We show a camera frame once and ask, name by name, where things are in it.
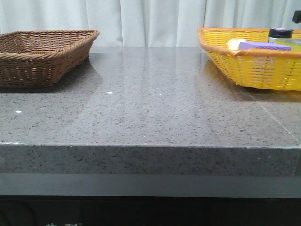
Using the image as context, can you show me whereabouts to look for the black gripper part at edge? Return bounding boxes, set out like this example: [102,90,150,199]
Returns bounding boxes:
[292,10,301,22]

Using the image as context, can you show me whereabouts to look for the yellow-green tape roll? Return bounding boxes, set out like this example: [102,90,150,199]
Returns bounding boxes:
[274,38,301,51]

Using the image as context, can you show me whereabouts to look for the yellow plastic woven basket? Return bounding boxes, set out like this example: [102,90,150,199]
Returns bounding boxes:
[198,27,301,91]

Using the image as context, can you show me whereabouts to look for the black lidded jar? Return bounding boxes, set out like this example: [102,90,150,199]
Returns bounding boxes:
[268,27,294,43]

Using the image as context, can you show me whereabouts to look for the purple sponge block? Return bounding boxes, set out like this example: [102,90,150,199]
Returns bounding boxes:
[238,41,292,51]

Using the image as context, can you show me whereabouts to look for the round bread roll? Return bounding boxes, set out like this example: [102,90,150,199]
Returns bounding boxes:
[226,38,246,50]

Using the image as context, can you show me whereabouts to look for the white curtain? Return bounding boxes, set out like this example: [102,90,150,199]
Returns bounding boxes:
[0,0,301,47]

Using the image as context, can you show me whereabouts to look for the brown wicker basket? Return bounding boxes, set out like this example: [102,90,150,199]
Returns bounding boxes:
[0,29,100,88]

